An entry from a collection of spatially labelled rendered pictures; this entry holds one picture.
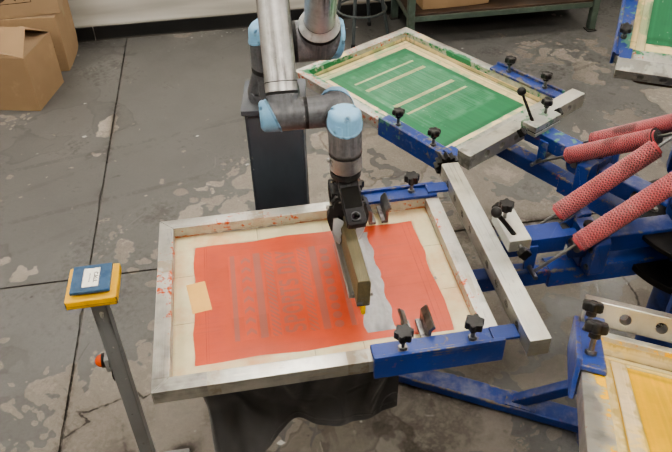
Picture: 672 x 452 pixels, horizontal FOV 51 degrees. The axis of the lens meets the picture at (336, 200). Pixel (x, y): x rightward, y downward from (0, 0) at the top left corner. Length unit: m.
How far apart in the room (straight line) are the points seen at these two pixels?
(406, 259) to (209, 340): 0.55
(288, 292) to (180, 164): 2.30
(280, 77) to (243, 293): 0.56
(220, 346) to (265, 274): 0.25
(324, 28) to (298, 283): 0.68
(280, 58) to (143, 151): 2.64
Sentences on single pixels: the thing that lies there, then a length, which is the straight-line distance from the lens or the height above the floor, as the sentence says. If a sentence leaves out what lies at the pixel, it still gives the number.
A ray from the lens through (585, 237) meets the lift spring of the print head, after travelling 1.84.
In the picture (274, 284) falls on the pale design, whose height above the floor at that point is 0.95.
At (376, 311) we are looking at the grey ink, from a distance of 1.73.
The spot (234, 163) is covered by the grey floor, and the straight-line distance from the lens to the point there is 3.95.
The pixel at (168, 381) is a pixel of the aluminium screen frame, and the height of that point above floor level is 0.99.
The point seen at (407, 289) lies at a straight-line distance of 1.79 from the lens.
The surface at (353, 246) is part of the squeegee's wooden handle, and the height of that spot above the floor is 1.14.
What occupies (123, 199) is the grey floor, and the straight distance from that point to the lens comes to 3.83.
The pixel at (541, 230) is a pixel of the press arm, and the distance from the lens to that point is 1.88.
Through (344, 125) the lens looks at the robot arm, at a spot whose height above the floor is 1.43.
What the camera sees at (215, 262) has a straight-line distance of 1.90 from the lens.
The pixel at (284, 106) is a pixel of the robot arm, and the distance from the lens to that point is 1.59.
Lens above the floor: 2.22
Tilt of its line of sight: 38 degrees down
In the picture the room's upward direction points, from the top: 2 degrees counter-clockwise
